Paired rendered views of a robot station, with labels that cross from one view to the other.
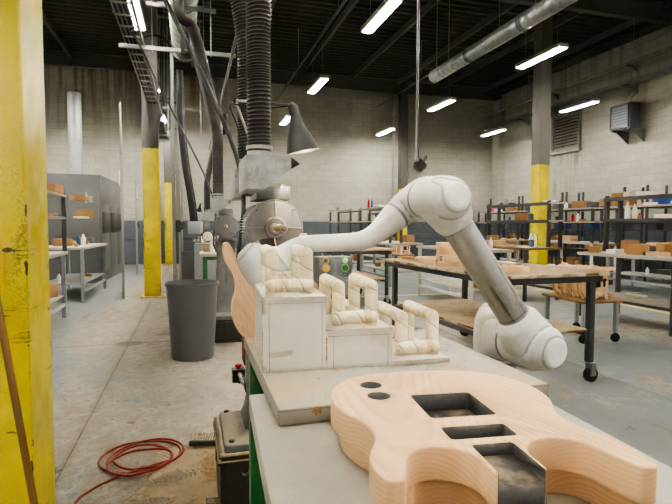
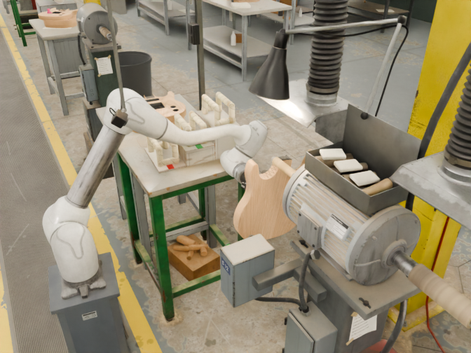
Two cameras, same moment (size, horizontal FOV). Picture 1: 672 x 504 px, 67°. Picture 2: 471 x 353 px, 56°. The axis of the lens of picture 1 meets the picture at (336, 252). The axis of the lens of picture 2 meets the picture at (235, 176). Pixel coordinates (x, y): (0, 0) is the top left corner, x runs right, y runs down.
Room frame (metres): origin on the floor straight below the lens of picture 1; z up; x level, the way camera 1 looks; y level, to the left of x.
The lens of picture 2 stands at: (3.41, -0.27, 2.10)
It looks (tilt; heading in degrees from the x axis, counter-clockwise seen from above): 32 degrees down; 167
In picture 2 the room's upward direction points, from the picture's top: straight up
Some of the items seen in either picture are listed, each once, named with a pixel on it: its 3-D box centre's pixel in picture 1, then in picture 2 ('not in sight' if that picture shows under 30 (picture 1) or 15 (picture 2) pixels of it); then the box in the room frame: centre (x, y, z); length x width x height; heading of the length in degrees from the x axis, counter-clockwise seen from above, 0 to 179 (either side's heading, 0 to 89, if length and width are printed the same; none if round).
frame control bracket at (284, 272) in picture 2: not in sight; (278, 274); (2.38, 0.12, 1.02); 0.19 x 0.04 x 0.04; 106
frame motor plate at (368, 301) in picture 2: not in sight; (355, 263); (2.47, 0.34, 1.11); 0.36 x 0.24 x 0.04; 16
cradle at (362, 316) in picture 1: (355, 317); not in sight; (1.21, -0.05, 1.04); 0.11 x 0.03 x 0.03; 103
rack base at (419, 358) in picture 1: (402, 348); (164, 157); (1.34, -0.18, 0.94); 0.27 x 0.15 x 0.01; 13
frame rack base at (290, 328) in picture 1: (287, 322); (217, 132); (1.27, 0.12, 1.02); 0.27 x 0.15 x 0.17; 13
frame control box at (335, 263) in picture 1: (323, 282); (263, 286); (2.39, 0.06, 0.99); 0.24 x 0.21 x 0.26; 16
